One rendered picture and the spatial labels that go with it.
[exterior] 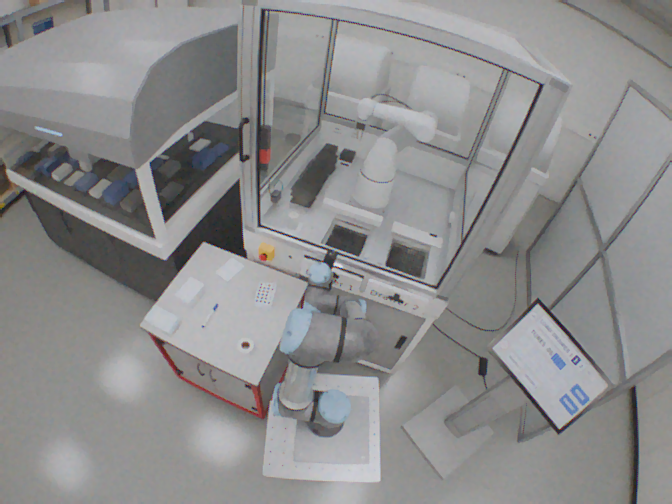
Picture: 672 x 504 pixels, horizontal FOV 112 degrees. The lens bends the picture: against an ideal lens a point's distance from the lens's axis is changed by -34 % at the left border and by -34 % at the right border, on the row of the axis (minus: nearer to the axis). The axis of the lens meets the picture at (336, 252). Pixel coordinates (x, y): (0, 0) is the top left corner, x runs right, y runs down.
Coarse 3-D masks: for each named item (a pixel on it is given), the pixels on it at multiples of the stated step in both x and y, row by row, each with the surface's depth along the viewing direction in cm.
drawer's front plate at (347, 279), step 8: (304, 264) 157; (312, 264) 155; (304, 272) 161; (336, 272) 153; (344, 272) 154; (344, 280) 155; (352, 280) 153; (360, 280) 152; (344, 288) 159; (352, 288) 157
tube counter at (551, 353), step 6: (552, 348) 116; (546, 354) 117; (552, 354) 116; (558, 354) 114; (552, 360) 115; (558, 360) 114; (564, 360) 112; (558, 366) 113; (564, 366) 112; (564, 372) 111; (570, 372) 110; (570, 378) 109
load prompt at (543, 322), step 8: (544, 320) 120; (544, 328) 120; (552, 328) 118; (552, 336) 117; (560, 336) 115; (560, 344) 115; (568, 344) 113; (568, 352) 112; (576, 352) 110; (568, 360) 111; (576, 360) 110; (584, 360) 108; (576, 368) 109; (584, 368) 107
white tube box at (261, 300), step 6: (264, 282) 160; (258, 288) 157; (264, 288) 159; (270, 288) 158; (276, 288) 162; (258, 294) 156; (264, 294) 155; (258, 300) 153; (264, 300) 153; (270, 300) 153; (258, 306) 153; (264, 306) 153; (270, 306) 152
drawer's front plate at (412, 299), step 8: (368, 280) 153; (368, 288) 156; (376, 288) 154; (384, 288) 153; (392, 288) 151; (376, 296) 158; (384, 296) 156; (400, 296) 153; (408, 296) 151; (416, 296) 150; (392, 304) 159; (416, 304) 153; (424, 304) 151; (416, 312) 157
